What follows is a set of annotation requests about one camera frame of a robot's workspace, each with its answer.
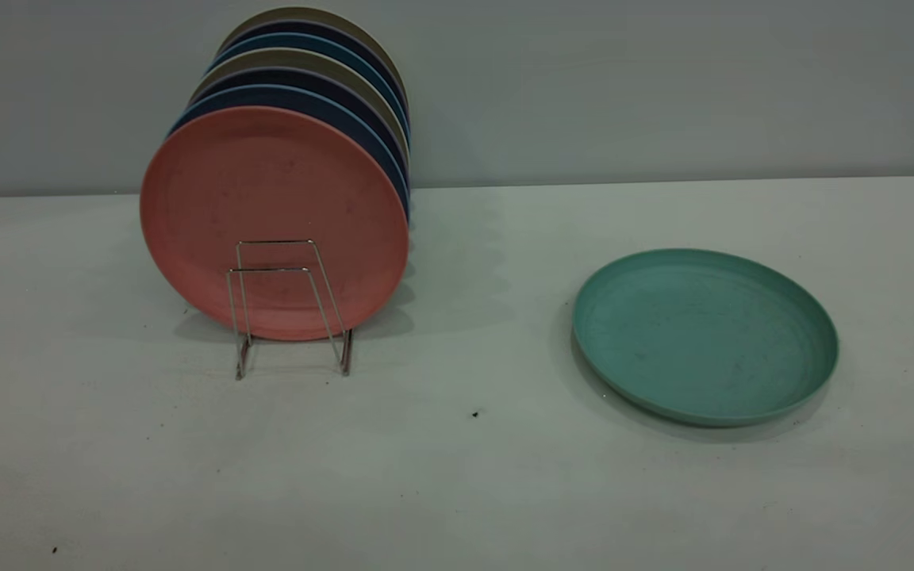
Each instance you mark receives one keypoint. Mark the green round plate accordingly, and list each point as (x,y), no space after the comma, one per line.
(703,333)

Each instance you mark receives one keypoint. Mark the pink round plate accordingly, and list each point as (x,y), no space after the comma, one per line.
(266,190)

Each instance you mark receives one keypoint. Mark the dark purple round plate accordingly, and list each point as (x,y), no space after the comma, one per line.
(290,77)

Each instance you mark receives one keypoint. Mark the beige round plate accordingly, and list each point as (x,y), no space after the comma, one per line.
(290,57)
(298,13)

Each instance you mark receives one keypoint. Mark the teal blue round plate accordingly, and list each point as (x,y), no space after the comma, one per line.
(290,40)

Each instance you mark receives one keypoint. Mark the dark navy round plate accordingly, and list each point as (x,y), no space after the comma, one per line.
(298,26)

